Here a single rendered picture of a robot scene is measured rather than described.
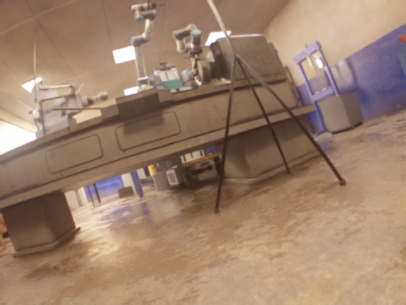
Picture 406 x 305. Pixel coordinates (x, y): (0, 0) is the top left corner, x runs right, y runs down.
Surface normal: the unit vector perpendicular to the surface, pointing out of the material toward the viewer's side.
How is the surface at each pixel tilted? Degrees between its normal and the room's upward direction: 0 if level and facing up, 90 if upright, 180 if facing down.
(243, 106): 90
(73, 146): 90
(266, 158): 90
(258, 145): 90
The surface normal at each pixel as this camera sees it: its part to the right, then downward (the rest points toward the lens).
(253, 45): 0.23, -0.11
